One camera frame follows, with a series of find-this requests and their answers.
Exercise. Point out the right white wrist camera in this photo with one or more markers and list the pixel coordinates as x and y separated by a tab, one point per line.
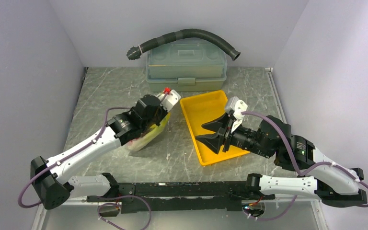
235	107

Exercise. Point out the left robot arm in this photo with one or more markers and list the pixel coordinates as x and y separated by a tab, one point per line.
54	179

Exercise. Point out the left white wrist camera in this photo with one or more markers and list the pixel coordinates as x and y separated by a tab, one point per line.
169	99

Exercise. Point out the yellow toy bananas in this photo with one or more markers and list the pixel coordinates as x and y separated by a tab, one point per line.
155	130

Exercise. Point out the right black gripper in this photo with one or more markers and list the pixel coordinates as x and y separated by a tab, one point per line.
219	125

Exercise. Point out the clear zip top bag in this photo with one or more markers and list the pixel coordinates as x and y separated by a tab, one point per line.
138	143

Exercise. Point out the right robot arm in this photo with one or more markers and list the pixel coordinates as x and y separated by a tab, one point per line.
317	176

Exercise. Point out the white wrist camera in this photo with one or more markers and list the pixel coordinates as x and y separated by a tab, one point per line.
235	107
169	99

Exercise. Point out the yellow plastic tray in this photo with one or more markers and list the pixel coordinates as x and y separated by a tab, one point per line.
202	108

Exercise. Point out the grey plastic storage box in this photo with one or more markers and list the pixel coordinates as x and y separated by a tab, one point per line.
187	65

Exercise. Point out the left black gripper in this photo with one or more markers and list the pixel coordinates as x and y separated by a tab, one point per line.
164	112

